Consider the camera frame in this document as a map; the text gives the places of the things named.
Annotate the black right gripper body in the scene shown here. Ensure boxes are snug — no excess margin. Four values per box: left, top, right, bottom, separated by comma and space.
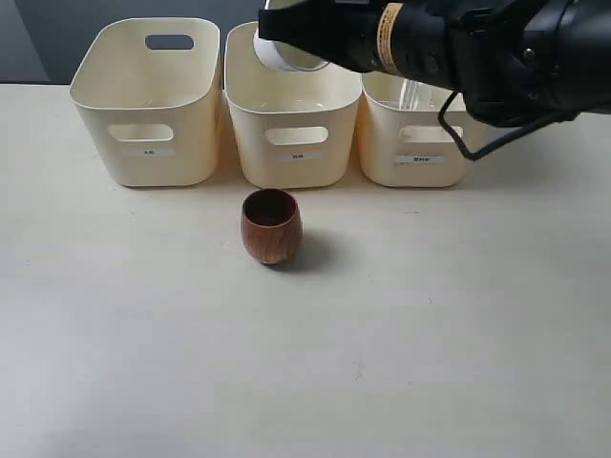
352, 1, 473, 91

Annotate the clear plastic bottle white cap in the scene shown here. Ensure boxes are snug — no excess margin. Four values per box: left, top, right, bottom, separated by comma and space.
397, 78, 438, 111

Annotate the white paper cup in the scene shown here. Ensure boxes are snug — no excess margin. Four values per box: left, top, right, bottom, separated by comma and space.
253, 1, 329, 73

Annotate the brown wooden cup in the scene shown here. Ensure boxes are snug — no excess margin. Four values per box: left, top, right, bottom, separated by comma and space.
241, 188, 303, 265

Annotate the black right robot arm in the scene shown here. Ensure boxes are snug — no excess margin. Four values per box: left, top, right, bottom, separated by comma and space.
258, 0, 610, 128

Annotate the right cream plastic bin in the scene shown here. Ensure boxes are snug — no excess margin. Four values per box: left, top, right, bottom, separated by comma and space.
356, 73, 467, 188

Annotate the cream plastic bin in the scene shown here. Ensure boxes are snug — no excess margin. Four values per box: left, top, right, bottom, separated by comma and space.
356, 73, 467, 188
224, 22, 362, 189
70, 17, 221, 187

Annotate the middle cream plastic bin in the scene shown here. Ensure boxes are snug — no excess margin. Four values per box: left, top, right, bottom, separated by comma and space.
224, 22, 362, 189

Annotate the left cream plastic bin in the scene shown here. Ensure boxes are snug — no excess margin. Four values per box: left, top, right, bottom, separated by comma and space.
70, 17, 221, 187

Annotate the black cable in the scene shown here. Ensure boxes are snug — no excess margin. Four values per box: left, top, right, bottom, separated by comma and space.
436, 90, 577, 162

